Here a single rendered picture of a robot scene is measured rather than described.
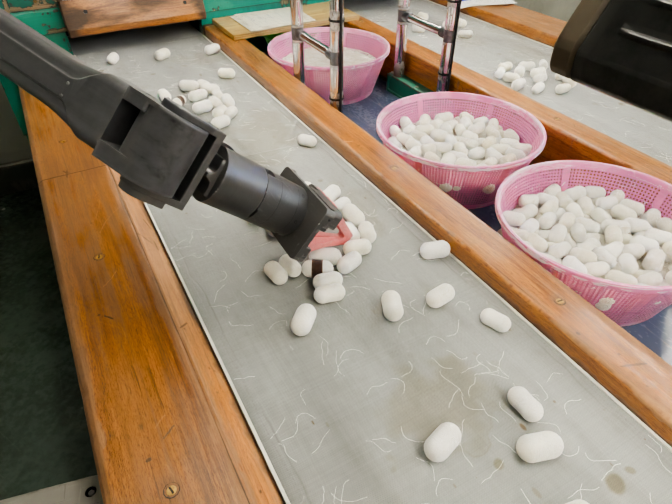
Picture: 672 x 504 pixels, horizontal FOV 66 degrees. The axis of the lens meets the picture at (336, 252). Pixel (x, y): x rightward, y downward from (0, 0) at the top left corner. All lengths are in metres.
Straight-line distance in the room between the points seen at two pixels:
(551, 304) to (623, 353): 0.08
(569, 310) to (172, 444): 0.39
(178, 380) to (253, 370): 0.07
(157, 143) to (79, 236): 0.26
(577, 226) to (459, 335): 0.26
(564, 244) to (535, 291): 0.13
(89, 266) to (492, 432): 0.45
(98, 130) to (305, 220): 0.21
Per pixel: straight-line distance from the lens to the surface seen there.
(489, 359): 0.53
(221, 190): 0.48
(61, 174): 0.82
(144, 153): 0.45
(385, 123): 0.90
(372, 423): 0.47
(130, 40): 1.42
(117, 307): 0.57
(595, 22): 0.29
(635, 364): 0.55
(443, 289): 0.56
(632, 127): 1.04
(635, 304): 0.66
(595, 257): 0.69
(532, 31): 1.42
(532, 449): 0.46
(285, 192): 0.52
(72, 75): 0.51
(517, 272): 0.59
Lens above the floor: 1.14
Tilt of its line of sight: 40 degrees down
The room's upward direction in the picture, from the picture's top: straight up
